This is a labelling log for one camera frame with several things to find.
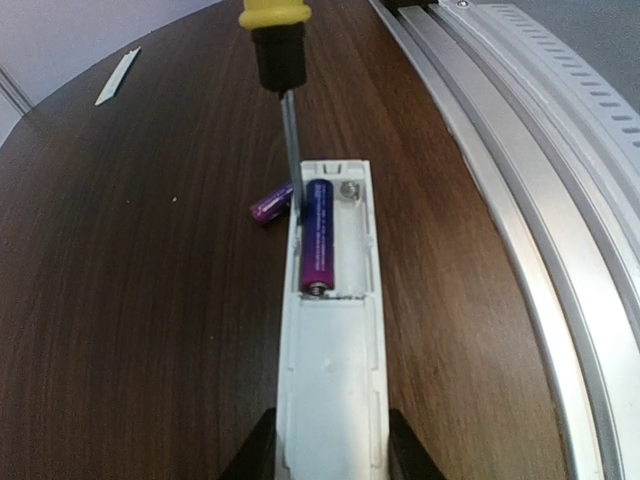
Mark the yellow handled screwdriver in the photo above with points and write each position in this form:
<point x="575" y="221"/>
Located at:
<point x="277" y="29"/>

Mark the white battery cover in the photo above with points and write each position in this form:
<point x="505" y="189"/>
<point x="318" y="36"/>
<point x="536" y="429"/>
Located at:
<point x="116" y="78"/>

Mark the aluminium front rail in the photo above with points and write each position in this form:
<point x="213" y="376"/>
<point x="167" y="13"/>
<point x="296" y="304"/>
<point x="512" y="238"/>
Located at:
<point x="554" y="150"/>

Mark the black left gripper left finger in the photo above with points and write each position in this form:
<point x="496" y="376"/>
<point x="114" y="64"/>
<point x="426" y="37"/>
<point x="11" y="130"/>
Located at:
<point x="255" y="459"/>

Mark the white remote control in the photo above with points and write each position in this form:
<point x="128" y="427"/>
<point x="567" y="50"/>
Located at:
<point x="332" y="414"/>

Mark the aluminium corner post left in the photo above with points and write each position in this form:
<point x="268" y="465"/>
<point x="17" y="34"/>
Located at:
<point x="13" y="93"/>

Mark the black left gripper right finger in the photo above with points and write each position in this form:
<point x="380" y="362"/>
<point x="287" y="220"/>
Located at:
<point x="408" y="458"/>

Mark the purple battery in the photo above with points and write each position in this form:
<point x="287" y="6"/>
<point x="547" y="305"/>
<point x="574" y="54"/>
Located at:
<point x="317" y="266"/>
<point x="274" y="205"/>

